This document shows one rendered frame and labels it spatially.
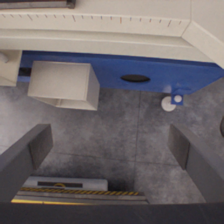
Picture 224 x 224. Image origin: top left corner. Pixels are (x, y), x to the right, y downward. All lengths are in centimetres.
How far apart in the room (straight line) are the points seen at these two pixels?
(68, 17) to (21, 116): 102
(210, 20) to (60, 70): 51
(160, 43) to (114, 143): 80
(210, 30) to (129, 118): 83
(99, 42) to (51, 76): 31
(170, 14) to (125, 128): 84
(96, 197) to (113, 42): 65
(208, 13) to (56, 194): 85
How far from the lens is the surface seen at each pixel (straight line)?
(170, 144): 17
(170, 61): 61
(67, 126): 115
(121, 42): 42
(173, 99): 98
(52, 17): 40
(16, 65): 68
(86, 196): 81
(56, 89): 64
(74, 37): 44
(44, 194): 87
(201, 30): 38
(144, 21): 37
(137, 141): 110
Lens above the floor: 109
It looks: 83 degrees down
